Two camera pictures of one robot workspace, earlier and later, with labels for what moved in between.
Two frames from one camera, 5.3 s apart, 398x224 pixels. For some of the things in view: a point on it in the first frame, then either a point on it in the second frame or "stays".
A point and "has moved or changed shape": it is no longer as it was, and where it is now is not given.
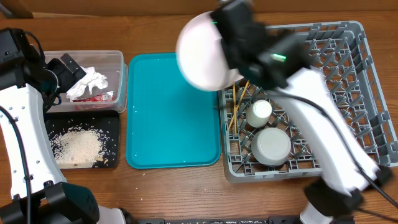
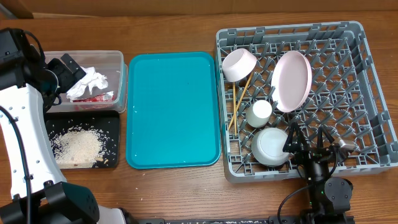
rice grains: x=79 y=147 stays
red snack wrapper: x=107 y=96 stays
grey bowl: x=271 y=147 stays
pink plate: x=201 y=56 has moved or changed shape
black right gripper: x=225 y=48 → x=306 y=153
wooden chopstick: x=238 y=104 stays
